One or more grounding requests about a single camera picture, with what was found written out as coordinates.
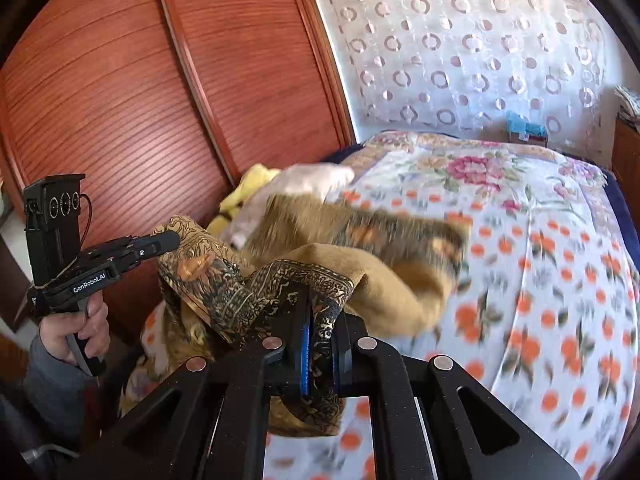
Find stack of newspapers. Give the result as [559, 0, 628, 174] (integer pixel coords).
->
[614, 85, 640, 133]

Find sheer curtain with circle pattern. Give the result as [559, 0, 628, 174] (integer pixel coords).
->
[310, 0, 616, 136]

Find wooden cabinet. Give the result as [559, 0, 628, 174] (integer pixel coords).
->
[611, 117, 640, 196]

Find red-brown wooden wardrobe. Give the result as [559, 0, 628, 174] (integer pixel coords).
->
[0, 0, 358, 341]

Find yellow cloth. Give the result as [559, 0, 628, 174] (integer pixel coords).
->
[207, 162, 281, 233]

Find person's left hand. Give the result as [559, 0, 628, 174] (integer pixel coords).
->
[40, 300, 112, 366]

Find white crumpled cloth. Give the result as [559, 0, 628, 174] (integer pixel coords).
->
[227, 164, 356, 248]

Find person's left forearm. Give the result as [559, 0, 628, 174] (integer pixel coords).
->
[22, 335, 108, 441]

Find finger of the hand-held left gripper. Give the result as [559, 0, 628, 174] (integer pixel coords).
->
[82, 230, 181, 275]

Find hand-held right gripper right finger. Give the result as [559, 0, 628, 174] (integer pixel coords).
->
[330, 312, 581, 480]

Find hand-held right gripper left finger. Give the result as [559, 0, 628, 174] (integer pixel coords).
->
[55, 290, 313, 480]

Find brown paisley patterned garment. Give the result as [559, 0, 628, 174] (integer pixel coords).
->
[117, 192, 473, 438]

